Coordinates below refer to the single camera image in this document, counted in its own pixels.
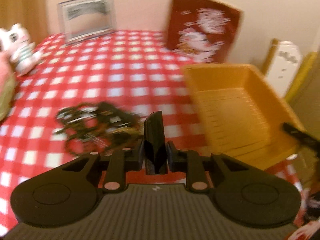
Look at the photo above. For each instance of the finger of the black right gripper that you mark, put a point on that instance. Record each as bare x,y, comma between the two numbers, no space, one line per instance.
304,138

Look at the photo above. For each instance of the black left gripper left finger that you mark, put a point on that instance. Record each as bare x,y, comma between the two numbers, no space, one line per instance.
151,145

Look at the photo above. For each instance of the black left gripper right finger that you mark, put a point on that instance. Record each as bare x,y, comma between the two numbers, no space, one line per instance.
162,151

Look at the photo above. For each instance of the yellow plastic tray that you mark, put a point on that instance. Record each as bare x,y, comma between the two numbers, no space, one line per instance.
241,115

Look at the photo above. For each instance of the yellow folded board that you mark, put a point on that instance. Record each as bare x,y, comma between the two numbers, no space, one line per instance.
301,75

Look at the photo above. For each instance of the red checkered tablecloth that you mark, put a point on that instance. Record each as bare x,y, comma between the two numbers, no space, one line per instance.
73,163

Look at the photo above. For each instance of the white wooden chair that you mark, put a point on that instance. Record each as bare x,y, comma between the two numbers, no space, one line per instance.
281,65

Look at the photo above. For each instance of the red lucky cat cushion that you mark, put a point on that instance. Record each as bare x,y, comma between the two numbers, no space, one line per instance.
203,30

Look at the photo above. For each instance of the silver framed sand picture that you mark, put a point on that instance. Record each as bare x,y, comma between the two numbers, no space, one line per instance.
80,20

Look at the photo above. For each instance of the white plush cat toy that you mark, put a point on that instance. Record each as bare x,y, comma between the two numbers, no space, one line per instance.
16,42

